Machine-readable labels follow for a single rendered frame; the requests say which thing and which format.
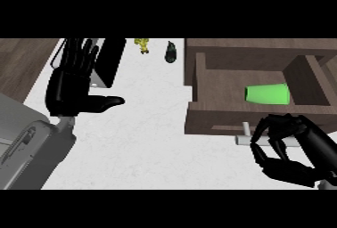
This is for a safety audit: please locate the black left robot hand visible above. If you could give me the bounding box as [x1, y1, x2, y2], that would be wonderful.
[44, 37, 127, 118]

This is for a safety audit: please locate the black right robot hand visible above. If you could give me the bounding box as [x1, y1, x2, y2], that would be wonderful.
[248, 112, 337, 189]

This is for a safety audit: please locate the green cup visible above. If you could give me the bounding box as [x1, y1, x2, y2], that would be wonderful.
[243, 83, 292, 106]

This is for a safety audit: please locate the brown wooden drawer front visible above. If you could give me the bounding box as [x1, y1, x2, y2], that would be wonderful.
[183, 102, 337, 136]

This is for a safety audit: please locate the brown wooden drawer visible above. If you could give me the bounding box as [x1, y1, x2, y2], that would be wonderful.
[190, 52, 337, 109]
[183, 102, 337, 136]

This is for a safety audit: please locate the black appliance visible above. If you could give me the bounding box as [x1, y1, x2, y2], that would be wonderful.
[88, 37, 127, 89]

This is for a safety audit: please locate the dark green vegetable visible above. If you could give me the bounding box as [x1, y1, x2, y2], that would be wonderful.
[162, 40, 178, 64]

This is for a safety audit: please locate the brown wooden cabinet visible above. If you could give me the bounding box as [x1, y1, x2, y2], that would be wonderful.
[183, 37, 337, 87]

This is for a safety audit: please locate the grey drawer handle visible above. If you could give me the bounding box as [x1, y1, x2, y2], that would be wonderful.
[234, 121, 307, 147]

